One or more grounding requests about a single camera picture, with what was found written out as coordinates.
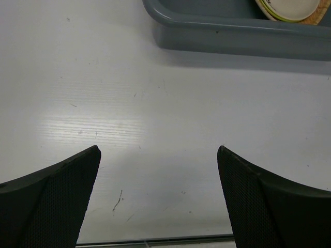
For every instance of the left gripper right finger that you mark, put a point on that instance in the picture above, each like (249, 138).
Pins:
(267, 210)

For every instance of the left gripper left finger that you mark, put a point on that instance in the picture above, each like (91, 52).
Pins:
(47, 208)

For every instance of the cream plate with black pattern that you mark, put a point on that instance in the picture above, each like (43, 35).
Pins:
(308, 6)

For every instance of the lime green plate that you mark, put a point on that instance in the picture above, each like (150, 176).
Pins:
(281, 11)

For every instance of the orange woven fan basket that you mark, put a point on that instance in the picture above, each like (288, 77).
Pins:
(318, 14)

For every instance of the grey plastic bin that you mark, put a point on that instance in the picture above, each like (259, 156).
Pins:
(235, 27)

